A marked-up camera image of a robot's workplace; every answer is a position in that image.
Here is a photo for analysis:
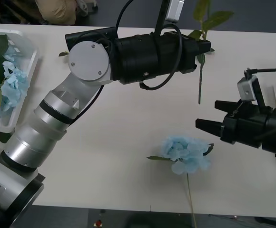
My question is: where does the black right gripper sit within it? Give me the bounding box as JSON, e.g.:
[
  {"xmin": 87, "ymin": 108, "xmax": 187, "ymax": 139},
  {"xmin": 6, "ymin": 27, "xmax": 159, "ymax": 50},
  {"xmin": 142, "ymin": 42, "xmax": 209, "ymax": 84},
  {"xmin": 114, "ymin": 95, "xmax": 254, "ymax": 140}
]
[{"xmin": 195, "ymin": 100, "xmax": 275, "ymax": 149}]

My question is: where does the loose dark green leaf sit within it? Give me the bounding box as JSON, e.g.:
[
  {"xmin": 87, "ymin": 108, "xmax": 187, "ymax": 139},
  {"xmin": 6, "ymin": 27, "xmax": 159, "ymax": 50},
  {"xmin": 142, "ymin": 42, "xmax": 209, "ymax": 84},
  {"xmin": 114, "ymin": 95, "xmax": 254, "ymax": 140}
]
[{"xmin": 0, "ymin": 131, "xmax": 13, "ymax": 144}]

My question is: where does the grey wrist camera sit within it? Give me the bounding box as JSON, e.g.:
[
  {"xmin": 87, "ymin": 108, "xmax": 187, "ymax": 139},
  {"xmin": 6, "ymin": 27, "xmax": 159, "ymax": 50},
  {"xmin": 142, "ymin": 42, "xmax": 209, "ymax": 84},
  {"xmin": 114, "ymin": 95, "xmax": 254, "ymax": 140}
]
[
  {"xmin": 164, "ymin": 0, "xmax": 185, "ymax": 23},
  {"xmin": 237, "ymin": 68, "xmax": 264, "ymax": 103}
]

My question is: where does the pale blue flower with stem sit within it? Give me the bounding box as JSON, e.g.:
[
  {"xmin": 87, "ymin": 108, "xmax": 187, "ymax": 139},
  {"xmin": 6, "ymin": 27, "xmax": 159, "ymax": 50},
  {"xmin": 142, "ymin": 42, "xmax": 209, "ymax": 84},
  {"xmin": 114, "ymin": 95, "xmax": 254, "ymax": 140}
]
[{"xmin": 147, "ymin": 134, "xmax": 215, "ymax": 228}]

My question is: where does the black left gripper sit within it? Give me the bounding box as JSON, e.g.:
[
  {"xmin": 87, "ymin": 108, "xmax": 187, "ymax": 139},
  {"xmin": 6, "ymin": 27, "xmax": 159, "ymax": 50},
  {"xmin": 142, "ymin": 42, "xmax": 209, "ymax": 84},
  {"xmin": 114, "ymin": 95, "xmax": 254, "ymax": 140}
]
[{"xmin": 157, "ymin": 31, "xmax": 212, "ymax": 76}]

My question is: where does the green flower stem with leaves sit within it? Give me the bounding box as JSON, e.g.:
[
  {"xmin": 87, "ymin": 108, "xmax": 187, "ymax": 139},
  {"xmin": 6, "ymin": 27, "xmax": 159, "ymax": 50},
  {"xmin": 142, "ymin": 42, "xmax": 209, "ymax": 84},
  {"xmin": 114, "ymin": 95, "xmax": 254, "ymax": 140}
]
[{"xmin": 187, "ymin": 0, "xmax": 235, "ymax": 105}]

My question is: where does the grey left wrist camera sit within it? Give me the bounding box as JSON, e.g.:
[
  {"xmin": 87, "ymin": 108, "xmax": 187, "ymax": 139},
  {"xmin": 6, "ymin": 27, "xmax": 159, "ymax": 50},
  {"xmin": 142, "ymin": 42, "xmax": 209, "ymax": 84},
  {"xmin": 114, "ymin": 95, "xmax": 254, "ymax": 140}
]
[{"xmin": 164, "ymin": 0, "xmax": 185, "ymax": 23}]

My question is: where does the person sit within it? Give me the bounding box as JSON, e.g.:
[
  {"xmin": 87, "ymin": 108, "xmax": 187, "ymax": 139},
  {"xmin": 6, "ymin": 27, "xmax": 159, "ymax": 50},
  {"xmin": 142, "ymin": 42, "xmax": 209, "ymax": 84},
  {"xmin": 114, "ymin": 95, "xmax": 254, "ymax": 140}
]
[{"xmin": 0, "ymin": 0, "xmax": 99, "ymax": 26}]

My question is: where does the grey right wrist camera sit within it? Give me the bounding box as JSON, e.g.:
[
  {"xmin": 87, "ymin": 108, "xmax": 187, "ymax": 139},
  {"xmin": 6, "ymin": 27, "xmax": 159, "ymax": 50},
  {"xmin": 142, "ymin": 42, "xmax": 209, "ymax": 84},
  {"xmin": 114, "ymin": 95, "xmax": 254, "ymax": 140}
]
[{"xmin": 237, "ymin": 68, "xmax": 264, "ymax": 103}]

